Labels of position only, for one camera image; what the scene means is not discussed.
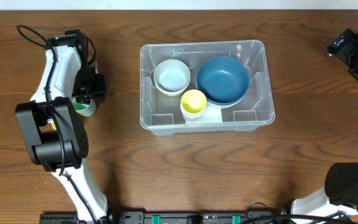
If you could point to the dark blue bowl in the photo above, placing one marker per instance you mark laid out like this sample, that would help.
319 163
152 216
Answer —
222 72
225 96

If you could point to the mint green cup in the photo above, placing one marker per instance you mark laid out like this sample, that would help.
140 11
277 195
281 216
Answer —
84 109

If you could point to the small white bowl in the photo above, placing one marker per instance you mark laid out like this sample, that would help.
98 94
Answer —
172 86

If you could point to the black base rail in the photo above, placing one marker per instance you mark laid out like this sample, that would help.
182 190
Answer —
159 218

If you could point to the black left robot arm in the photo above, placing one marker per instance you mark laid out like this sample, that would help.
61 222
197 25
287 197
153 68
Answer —
51 126

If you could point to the clear plastic storage container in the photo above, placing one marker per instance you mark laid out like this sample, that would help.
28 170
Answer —
161 114

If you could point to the light blue cup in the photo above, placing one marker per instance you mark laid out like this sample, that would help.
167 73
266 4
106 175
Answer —
188 115

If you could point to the small light grey bowl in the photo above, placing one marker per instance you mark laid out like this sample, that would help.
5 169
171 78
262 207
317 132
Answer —
172 70

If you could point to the pink cup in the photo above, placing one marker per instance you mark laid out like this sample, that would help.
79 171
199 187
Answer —
193 119

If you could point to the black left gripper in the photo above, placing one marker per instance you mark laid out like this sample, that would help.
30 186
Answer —
92 89

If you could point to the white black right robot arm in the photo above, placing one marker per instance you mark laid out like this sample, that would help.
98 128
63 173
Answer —
340 191

